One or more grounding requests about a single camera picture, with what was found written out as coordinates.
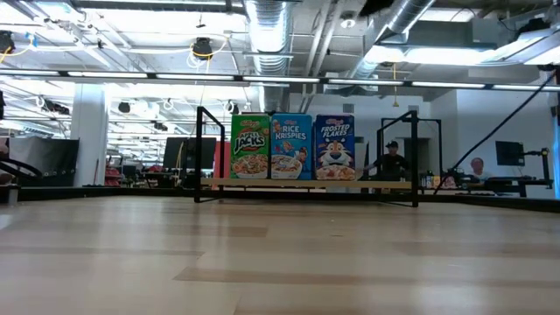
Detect Rice Krispies cereal box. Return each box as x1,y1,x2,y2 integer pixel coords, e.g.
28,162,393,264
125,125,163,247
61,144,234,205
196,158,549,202
270,113,314,181

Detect Apple Jacks cereal box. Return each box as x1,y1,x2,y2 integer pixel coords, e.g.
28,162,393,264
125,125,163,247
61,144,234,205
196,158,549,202
230,114,271,180

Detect Frosted Flakes cereal box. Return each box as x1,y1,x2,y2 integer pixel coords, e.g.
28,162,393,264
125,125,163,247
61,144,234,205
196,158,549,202
314,114,357,182

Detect wooden shelf black legs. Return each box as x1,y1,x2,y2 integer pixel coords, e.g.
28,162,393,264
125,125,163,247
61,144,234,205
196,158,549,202
194,106,443,209

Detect red board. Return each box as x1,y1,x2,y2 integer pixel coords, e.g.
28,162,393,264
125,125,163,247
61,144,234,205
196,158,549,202
213,141,232,179

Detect ceiling light strip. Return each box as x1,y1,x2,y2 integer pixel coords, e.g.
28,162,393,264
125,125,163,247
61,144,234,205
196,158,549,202
67,71,149,80
410,80,492,89
156,73,236,81
492,83,560,93
242,75,321,84
327,78,404,87

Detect black monitor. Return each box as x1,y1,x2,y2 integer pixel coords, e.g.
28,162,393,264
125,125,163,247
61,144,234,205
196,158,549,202
163,136,218,172
494,140,526,167

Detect person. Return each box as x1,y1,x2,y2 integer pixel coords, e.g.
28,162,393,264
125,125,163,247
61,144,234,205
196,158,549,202
365,140,411,181
468,157,492,181

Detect black ceiling dome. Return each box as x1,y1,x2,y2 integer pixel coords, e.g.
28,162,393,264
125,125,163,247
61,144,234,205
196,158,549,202
192,37,214,61

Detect white pillar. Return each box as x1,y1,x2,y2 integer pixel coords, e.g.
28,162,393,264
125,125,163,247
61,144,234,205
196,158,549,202
71,82,110,188

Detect black partition panel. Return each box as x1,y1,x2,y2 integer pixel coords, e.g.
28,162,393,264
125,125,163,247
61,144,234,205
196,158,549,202
8,136,81,188

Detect black desk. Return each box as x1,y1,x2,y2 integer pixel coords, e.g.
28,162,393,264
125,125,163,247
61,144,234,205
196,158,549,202
454,175,555,199

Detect silver ventilation duct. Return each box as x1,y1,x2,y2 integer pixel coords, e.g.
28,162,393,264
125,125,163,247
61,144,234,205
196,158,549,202
243,0,295,113
347,0,438,82

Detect yellow hanging cord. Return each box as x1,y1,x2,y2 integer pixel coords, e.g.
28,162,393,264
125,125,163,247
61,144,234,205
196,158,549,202
390,63,400,109

